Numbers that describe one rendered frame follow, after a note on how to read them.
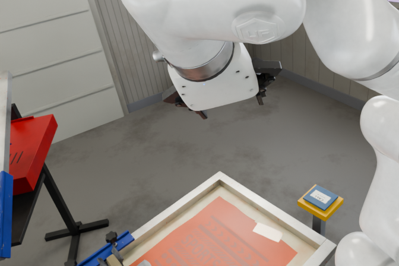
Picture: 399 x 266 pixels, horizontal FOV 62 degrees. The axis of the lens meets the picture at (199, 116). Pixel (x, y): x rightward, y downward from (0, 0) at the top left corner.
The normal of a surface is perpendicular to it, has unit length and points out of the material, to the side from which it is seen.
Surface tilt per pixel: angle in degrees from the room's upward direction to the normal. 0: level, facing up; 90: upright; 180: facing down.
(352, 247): 32
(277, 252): 0
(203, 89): 126
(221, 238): 0
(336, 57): 79
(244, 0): 96
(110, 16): 90
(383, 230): 64
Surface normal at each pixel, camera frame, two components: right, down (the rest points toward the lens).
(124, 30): 0.47, 0.40
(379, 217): -0.88, 0.02
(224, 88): 0.14, 0.91
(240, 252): -0.15, -0.84
